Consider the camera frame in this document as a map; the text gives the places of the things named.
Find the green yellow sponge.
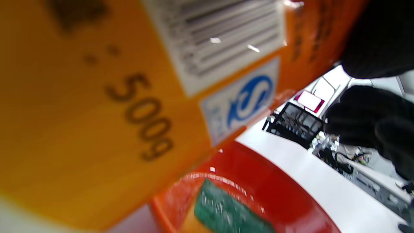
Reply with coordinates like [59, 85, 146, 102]
[180, 178, 275, 233]

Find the black office chair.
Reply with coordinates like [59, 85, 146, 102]
[262, 102, 324, 149]

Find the yellow orange dish soap bottle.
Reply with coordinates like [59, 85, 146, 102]
[0, 0, 369, 232]

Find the cluttered grey workbench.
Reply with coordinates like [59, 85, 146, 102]
[312, 136, 414, 224]

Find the person's left hand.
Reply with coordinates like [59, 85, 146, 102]
[323, 0, 414, 181]

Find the orange plastic bowl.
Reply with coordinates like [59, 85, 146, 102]
[150, 141, 342, 233]

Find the purple screen monitor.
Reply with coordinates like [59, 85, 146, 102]
[294, 91, 325, 114]

